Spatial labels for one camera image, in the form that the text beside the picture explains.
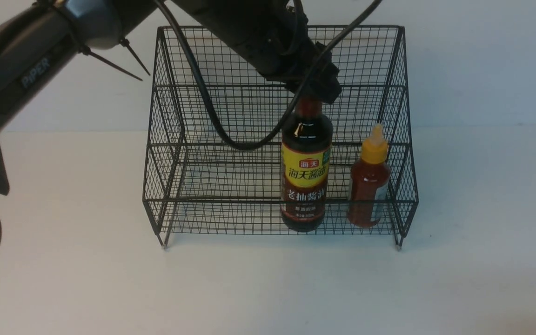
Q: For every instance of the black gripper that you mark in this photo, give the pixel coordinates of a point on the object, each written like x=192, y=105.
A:
x=291, y=57

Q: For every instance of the dark soy sauce bottle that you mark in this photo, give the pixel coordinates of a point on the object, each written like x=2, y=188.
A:
x=306, y=142

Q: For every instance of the red chili sauce bottle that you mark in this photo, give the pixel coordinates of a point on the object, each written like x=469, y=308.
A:
x=369, y=183

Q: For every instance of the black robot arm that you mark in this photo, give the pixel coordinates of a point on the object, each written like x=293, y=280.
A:
x=36, y=44

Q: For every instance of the black wire mesh shelf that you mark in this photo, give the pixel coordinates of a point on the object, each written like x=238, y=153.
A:
x=196, y=183

